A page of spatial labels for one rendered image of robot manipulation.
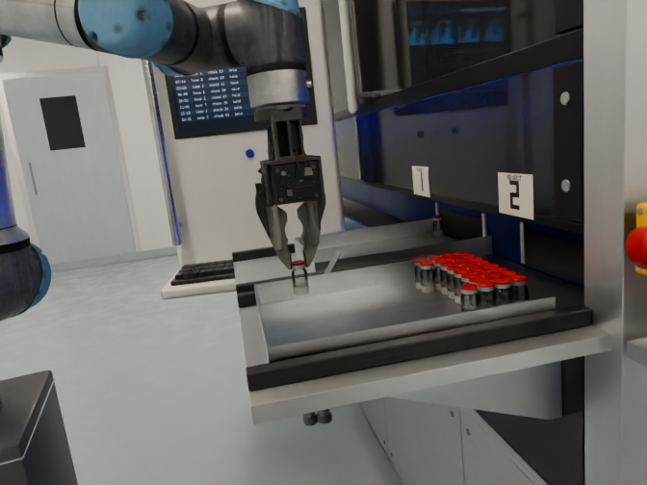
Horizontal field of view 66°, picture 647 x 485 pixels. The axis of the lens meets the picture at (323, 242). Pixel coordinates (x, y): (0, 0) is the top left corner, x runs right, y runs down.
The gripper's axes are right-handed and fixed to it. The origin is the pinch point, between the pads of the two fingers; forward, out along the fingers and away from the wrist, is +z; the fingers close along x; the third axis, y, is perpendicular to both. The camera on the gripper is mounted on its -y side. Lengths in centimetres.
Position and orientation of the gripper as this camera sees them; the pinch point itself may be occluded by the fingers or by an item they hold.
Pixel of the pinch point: (297, 257)
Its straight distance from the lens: 70.1
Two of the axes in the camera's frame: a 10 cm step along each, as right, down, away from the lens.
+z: 1.1, 9.7, 2.0
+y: 2.0, 1.8, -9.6
